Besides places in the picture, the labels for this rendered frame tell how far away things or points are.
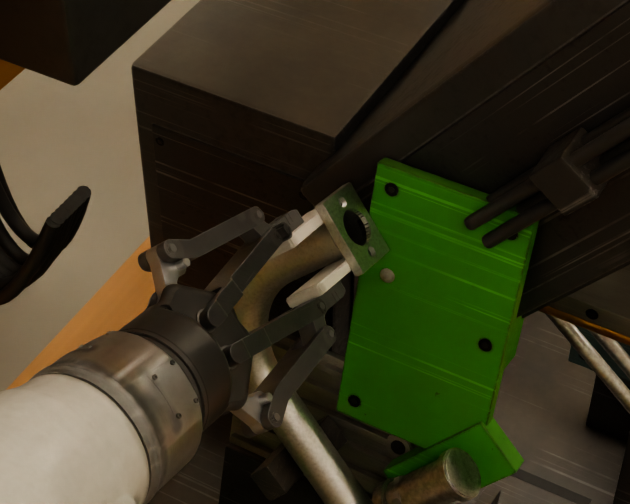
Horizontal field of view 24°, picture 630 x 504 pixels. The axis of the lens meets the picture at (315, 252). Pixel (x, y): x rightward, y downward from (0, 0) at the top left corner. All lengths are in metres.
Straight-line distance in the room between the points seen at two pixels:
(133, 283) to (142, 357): 0.68
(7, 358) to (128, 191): 0.47
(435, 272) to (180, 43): 0.29
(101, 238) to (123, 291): 1.35
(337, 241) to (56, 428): 0.31
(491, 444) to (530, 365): 0.33
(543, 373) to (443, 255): 0.39
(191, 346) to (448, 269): 0.24
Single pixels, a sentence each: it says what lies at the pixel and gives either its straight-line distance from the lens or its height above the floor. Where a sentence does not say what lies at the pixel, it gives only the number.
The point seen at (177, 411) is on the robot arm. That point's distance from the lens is 0.78.
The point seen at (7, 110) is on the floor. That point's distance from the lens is 3.12.
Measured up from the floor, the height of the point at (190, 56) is 1.24.
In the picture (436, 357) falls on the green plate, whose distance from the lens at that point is 1.02.
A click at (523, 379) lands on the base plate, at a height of 0.90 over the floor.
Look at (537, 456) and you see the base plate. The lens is 1.29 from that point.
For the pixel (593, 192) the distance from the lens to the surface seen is 0.88.
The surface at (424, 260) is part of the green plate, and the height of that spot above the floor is 1.22.
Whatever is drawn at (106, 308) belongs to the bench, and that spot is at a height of 0.88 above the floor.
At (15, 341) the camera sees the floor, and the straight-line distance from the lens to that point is 2.63.
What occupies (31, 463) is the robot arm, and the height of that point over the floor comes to 1.36.
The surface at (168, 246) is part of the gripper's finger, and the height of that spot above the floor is 1.32.
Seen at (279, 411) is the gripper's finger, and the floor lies 1.23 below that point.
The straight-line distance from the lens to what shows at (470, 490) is 1.04.
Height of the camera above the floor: 1.91
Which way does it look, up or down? 44 degrees down
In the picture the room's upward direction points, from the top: straight up
